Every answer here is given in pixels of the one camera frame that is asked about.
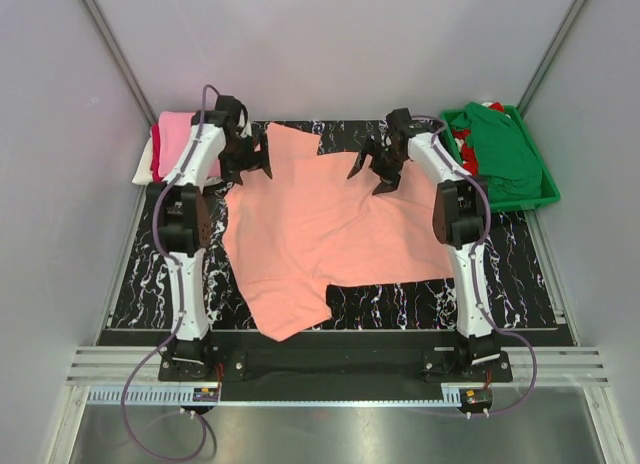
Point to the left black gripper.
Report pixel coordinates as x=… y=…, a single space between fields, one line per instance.
x=255 y=160

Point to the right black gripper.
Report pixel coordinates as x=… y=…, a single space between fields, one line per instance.
x=389 y=178

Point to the salmon pink t shirt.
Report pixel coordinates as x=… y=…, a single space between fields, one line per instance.
x=310 y=225

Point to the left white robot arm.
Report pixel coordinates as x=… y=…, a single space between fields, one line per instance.
x=181 y=223

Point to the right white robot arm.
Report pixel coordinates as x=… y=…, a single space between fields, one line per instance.
x=460 y=221

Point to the light pink folded shirt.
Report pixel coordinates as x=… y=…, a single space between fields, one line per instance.
x=174 y=134

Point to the red and white shirt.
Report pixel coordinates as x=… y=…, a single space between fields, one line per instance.
x=462 y=140

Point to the white folded shirt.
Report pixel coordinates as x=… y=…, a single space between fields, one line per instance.
x=143 y=175

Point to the green plastic bin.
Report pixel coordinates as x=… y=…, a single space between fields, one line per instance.
x=550 y=193

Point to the green t shirt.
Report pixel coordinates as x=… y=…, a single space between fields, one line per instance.
x=505 y=160

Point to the black marbled table mat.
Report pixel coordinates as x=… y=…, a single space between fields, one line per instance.
x=516 y=286

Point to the left circuit board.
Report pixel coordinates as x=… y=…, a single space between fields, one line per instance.
x=206 y=394

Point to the circuit board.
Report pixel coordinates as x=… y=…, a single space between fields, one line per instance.
x=206 y=394
x=477 y=396

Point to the right circuit board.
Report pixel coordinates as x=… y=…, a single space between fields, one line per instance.
x=477 y=396

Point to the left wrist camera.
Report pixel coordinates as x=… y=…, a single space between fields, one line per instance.
x=243 y=127

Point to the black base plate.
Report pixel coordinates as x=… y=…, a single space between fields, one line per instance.
x=438 y=356

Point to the aluminium frame rail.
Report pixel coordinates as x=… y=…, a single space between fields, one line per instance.
x=130 y=374

